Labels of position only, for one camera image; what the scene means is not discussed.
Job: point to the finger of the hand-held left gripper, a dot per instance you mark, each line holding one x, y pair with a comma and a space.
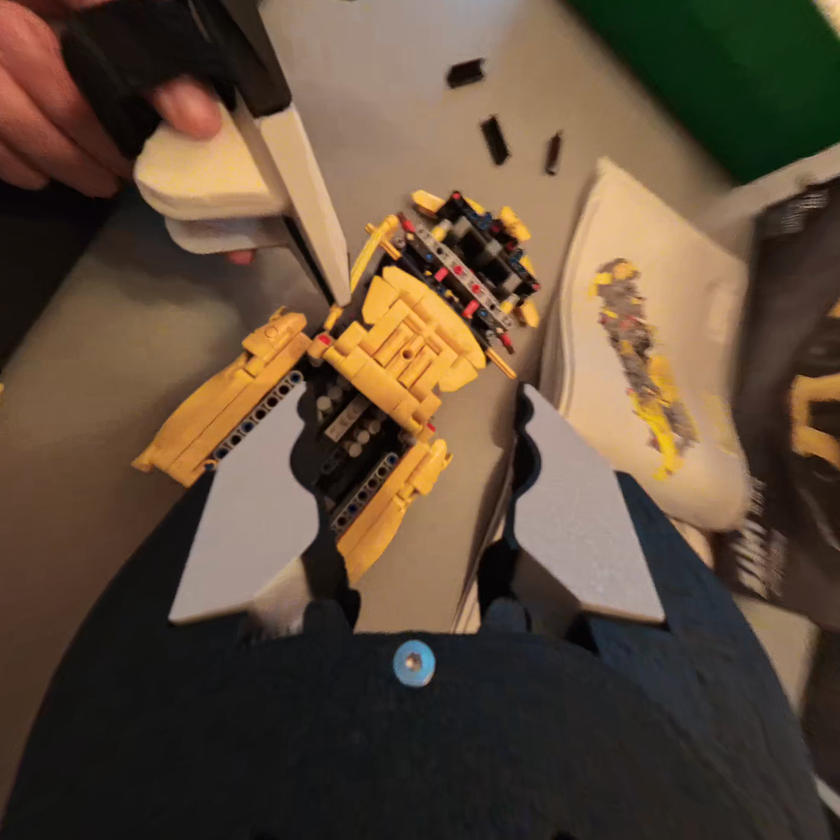
302, 197

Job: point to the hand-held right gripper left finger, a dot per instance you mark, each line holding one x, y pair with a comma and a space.
256, 512

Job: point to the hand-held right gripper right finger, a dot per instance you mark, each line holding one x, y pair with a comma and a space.
577, 525

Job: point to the yellow toy brick model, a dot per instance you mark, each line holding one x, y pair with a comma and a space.
400, 341

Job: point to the person's left hand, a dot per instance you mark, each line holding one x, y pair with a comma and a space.
39, 118

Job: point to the black brick piece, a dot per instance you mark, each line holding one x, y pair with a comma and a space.
494, 139
464, 72
553, 153

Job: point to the open instruction booklet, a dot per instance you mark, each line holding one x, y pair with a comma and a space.
656, 262

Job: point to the green box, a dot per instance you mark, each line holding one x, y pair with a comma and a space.
722, 72

